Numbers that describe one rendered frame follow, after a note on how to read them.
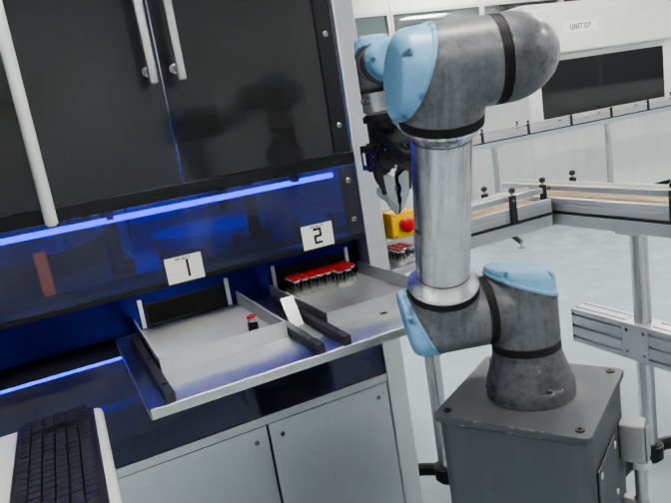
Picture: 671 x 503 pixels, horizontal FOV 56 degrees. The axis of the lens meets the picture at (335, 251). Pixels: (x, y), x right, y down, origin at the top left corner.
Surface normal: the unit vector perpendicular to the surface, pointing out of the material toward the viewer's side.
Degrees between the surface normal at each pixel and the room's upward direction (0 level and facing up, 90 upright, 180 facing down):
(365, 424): 90
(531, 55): 94
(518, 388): 72
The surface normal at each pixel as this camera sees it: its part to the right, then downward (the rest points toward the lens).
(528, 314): 0.11, 0.20
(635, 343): -0.89, 0.23
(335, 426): 0.44, 0.13
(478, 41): 0.04, -0.19
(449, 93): 0.11, 0.58
